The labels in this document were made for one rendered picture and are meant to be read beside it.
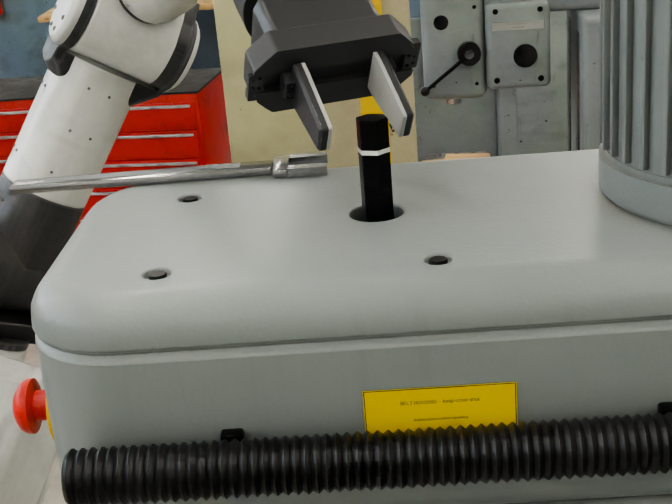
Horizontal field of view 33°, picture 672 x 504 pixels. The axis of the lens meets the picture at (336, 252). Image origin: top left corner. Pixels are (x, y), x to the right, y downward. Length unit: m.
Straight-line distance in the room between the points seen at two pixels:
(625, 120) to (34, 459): 0.71
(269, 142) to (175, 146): 2.93
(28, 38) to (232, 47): 7.82
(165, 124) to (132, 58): 4.32
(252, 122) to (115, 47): 1.43
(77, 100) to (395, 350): 0.57
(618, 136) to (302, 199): 0.22
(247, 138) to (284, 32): 1.77
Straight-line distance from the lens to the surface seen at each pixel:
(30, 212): 1.16
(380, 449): 0.65
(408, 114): 0.75
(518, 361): 0.66
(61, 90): 1.15
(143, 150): 5.50
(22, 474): 1.17
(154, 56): 1.12
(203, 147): 5.42
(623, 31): 0.72
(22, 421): 0.83
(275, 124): 2.52
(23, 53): 10.30
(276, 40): 0.77
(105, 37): 1.11
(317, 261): 0.68
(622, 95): 0.73
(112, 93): 1.14
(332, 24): 0.79
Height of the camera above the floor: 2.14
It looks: 21 degrees down
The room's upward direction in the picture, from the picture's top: 5 degrees counter-clockwise
